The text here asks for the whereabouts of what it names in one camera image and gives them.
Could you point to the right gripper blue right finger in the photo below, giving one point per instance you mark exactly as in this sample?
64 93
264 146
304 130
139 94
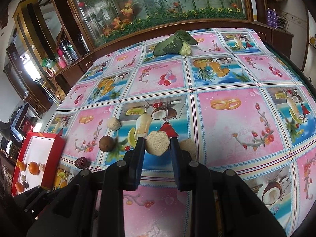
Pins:
181 166

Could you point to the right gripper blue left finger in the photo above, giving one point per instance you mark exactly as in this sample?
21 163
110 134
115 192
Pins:
135 161

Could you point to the beige peeled fruit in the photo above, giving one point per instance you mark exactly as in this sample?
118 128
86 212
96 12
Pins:
157 143
189 146
42 167

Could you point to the brown round longan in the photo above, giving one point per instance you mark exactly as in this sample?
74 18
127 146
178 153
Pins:
106 144

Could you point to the beige peeled fruit chunk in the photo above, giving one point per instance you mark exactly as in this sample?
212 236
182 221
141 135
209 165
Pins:
113 124

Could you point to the dark red jujube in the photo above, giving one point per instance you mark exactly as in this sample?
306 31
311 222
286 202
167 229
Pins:
82 163
25 185

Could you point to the orange tangerine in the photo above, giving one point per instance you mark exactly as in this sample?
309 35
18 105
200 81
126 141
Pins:
33 168
21 165
19 187

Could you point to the red white tray box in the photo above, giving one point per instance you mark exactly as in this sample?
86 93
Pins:
40 148

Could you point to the colourful fruit print tablecloth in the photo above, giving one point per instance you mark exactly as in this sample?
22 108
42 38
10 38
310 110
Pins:
245 108

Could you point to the dark side table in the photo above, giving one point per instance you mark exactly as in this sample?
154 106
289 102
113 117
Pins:
22 119

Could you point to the pink bottle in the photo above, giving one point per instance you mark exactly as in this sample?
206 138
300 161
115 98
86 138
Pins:
61 59

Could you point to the green leafy cabbage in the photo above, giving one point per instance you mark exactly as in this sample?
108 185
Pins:
179 43

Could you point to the green plastic bag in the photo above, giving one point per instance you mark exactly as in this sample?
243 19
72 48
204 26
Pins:
48 63

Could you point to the black steel thermos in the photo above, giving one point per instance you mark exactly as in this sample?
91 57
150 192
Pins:
82 41

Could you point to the glass flower display panel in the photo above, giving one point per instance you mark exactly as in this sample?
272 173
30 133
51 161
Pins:
106 20

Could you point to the gold black pillar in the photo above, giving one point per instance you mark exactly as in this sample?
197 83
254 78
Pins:
38 42

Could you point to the purple bottles pair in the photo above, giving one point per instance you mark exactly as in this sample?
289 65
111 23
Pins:
272 18

